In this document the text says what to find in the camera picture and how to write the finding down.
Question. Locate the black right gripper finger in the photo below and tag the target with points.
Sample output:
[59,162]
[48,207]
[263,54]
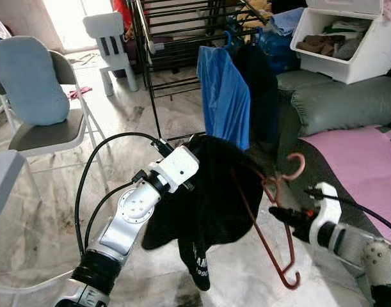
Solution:
[283,214]

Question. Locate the pink clothes hanger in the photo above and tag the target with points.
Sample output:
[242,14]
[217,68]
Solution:
[302,165]

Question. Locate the black garment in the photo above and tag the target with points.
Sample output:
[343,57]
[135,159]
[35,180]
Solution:
[208,192]

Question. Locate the blue clothes hanger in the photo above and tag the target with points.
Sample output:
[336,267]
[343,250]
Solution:
[228,38]

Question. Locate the pink mat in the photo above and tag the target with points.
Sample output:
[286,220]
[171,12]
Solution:
[361,166]

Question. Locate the navy garment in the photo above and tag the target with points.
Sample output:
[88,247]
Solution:
[259,89]

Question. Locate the blue shirt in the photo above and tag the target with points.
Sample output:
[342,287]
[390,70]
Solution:
[224,96]

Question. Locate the brown folded clothes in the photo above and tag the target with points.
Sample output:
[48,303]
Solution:
[320,45]

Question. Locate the black drying rack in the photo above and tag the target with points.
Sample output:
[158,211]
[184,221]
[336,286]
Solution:
[182,64]

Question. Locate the white storage bin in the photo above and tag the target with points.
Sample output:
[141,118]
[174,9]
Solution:
[374,57]

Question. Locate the light blue cloth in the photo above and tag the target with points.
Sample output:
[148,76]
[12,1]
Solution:
[288,21]

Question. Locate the mustard garment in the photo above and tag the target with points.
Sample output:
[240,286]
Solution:
[258,11]

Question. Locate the light blue kid chair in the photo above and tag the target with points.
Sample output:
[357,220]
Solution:
[109,57]

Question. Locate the pink cloth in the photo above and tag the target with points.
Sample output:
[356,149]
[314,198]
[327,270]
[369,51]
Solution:
[80,93]

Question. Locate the grey folding chair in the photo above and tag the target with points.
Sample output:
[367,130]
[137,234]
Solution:
[45,134]

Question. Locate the red garment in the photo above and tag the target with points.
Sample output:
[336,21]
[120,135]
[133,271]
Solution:
[123,19]

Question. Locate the blue cushion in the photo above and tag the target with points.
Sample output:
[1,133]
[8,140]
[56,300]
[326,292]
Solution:
[29,83]

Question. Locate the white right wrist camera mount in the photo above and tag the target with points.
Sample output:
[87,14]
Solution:
[324,211]

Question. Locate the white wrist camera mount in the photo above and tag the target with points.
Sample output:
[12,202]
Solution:
[324,211]
[179,167]

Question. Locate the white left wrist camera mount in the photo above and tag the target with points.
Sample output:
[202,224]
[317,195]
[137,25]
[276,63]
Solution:
[179,167]

